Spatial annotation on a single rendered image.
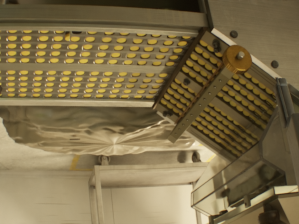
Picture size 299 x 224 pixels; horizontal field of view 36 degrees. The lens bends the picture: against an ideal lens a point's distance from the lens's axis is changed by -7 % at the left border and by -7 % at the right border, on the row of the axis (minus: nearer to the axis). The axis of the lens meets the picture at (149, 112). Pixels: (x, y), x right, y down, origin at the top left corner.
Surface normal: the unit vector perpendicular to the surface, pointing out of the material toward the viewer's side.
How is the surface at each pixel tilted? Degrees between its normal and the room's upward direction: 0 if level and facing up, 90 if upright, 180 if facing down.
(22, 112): 34
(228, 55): 90
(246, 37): 90
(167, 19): 90
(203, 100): 38
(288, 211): 44
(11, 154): 0
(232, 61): 90
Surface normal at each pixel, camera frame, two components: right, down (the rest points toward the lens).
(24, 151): 0.11, 0.92
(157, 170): 0.22, -0.40
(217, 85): -0.51, 0.72
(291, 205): 0.25, 0.38
